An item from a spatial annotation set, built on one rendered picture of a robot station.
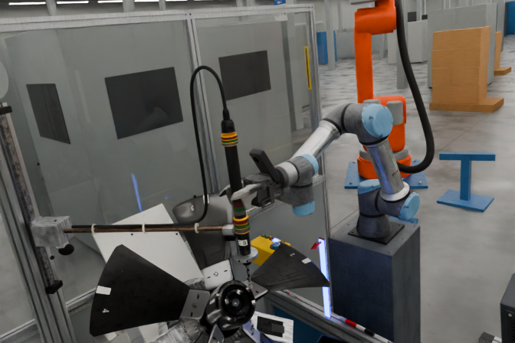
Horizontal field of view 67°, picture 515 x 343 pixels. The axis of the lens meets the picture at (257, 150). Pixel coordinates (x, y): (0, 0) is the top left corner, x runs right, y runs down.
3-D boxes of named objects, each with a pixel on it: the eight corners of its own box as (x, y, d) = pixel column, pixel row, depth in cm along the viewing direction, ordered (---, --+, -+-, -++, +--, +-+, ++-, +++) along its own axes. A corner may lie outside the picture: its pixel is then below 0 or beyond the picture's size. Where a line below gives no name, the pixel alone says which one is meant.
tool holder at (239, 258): (224, 262, 111) (219, 232, 109) (231, 249, 118) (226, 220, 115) (255, 263, 109) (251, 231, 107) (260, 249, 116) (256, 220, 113)
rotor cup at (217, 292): (211, 350, 108) (231, 342, 99) (186, 302, 112) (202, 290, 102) (250, 321, 117) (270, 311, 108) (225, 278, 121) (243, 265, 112)
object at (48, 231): (32, 249, 123) (25, 224, 121) (47, 237, 130) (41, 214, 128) (61, 248, 121) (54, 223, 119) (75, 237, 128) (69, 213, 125)
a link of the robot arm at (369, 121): (394, 200, 173) (355, 96, 148) (426, 208, 161) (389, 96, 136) (379, 218, 168) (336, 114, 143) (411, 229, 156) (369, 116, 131)
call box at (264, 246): (250, 264, 169) (247, 242, 166) (266, 253, 176) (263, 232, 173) (277, 277, 158) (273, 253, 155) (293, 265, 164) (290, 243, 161)
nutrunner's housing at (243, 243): (239, 267, 113) (216, 111, 100) (242, 259, 116) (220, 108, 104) (252, 267, 112) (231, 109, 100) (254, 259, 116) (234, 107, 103)
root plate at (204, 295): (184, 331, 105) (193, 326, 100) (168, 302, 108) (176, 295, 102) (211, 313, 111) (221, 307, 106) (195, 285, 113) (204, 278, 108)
